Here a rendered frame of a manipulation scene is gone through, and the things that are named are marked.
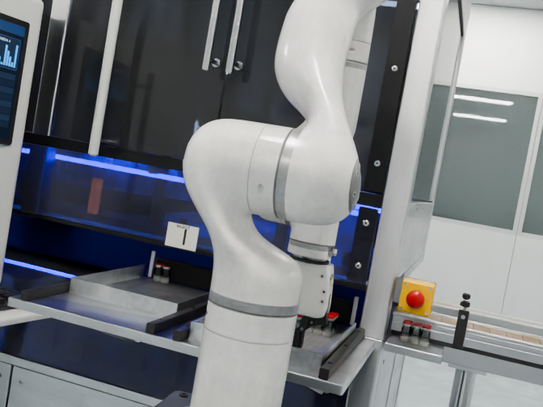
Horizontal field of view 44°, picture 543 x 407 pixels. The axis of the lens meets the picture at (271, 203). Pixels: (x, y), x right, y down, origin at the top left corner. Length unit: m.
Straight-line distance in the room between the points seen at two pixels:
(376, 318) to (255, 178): 0.82
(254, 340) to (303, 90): 0.33
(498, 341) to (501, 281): 4.51
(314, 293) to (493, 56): 5.20
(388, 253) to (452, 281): 4.64
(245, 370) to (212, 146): 0.28
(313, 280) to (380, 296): 0.39
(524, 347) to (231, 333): 0.97
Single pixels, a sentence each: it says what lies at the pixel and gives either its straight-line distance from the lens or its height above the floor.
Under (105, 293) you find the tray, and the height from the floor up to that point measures 0.90.
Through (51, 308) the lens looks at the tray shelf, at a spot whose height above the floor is 0.88.
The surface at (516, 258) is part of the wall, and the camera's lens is 6.17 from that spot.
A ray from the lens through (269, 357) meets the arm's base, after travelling 0.86.
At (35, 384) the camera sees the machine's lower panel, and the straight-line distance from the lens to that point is 1.98.
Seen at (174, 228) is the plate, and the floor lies 1.03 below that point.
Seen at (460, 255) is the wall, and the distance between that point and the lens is 6.16.
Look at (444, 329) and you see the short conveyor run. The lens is 1.68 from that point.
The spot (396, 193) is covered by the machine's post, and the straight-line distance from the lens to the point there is 1.56.
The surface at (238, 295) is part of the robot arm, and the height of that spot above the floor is 1.06.
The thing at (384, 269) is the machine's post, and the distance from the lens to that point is 1.57.
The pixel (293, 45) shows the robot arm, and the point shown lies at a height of 1.39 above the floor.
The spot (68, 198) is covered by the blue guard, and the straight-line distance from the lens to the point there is 1.86.
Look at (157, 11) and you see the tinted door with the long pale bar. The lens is 1.81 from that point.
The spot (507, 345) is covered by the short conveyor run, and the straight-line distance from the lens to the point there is 1.69.
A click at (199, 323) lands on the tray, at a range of 1.30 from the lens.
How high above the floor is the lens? 1.23
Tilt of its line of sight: 3 degrees down
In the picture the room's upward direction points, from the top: 10 degrees clockwise
